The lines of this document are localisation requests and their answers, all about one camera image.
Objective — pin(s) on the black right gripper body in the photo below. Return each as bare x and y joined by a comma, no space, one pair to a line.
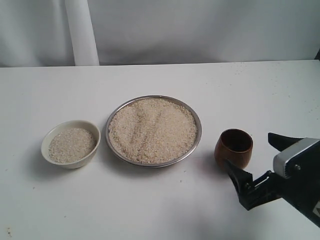
302,192

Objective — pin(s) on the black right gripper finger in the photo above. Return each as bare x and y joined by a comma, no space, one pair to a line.
284,143
240,178

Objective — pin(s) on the brown wooden cup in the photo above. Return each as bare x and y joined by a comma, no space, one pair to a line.
234,145

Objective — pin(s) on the rice in steel tray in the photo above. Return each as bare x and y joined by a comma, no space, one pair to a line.
152,131

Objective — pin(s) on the cream ceramic bowl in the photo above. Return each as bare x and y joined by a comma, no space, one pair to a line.
65,126

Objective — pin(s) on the rice in cream bowl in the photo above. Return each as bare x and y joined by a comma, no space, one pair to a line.
71,145

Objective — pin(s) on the round steel tray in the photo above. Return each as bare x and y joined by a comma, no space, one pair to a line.
154,165

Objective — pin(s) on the white backdrop curtain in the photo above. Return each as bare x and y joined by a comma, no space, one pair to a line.
47,33

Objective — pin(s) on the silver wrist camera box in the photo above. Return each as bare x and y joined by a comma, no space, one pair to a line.
289,156

